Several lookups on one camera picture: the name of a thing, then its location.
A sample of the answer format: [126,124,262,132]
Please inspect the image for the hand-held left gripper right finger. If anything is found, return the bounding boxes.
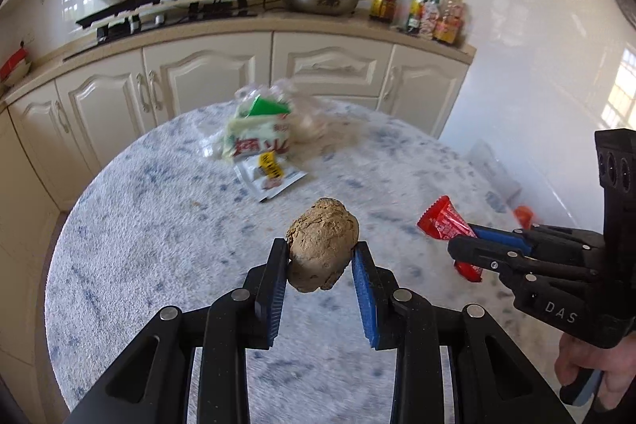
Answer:
[350,241,577,424]

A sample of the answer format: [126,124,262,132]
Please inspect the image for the white sachet yellow label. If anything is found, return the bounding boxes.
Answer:
[236,151,309,203]

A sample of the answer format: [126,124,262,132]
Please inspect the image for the yellow green seasoning bottle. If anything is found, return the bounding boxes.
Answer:
[406,0,429,35]

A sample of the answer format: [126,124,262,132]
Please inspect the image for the red white bowl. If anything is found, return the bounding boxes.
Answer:
[0,41,33,82]

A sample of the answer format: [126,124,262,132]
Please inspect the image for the cream lower kitchen cabinet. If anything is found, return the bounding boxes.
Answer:
[0,29,470,424]

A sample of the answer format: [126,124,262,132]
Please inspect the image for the brown lumpy potato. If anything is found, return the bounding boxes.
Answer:
[285,198,359,293]

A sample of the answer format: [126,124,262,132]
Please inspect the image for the green white noodle packet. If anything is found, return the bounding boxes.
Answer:
[221,95,294,164]

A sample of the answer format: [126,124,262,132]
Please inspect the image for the amber oil bottle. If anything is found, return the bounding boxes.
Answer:
[434,0,468,45]

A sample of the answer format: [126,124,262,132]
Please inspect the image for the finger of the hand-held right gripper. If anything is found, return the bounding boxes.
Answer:
[447,235,601,294]
[467,224,607,258]

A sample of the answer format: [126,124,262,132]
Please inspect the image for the beige kitchen countertop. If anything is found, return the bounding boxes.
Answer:
[0,4,477,107]

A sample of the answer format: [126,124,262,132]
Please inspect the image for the clear bottle red label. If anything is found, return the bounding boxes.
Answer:
[420,0,443,40]

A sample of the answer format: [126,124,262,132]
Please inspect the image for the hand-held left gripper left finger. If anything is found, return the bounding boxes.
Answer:
[64,238,291,424]

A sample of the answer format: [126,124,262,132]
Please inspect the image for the person's right hand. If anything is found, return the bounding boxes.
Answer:
[554,332,636,412]

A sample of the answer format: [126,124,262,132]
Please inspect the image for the black gas hob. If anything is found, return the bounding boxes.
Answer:
[64,1,260,57]

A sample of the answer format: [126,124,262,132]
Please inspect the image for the black portable gas stove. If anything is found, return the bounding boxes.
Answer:
[76,0,165,27]

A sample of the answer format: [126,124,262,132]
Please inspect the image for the clear plastic bag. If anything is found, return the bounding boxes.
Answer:
[235,79,361,159]

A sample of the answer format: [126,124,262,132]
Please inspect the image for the red snack packet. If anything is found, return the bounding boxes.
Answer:
[416,196,484,283]

